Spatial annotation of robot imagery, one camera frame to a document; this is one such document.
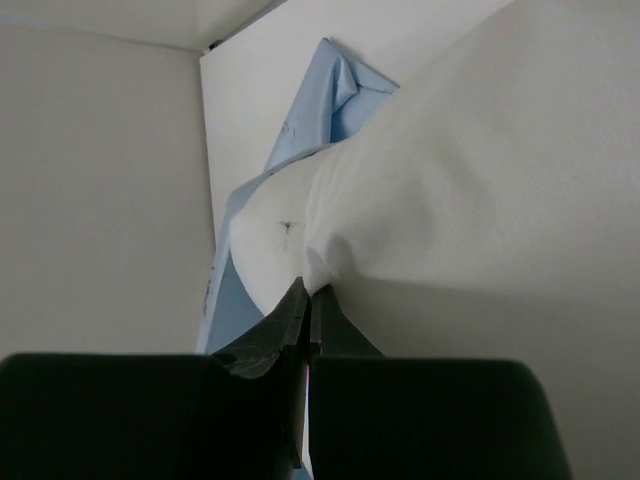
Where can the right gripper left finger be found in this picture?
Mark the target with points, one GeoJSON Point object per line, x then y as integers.
{"type": "Point", "coordinates": [268, 369]}

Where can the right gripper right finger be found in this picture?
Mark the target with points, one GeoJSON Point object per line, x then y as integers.
{"type": "Point", "coordinates": [331, 331]}

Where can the white pillow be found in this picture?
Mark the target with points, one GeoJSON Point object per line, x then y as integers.
{"type": "Point", "coordinates": [490, 207]}

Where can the light blue pillowcase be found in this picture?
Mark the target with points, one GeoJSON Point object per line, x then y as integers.
{"type": "Point", "coordinates": [337, 95]}

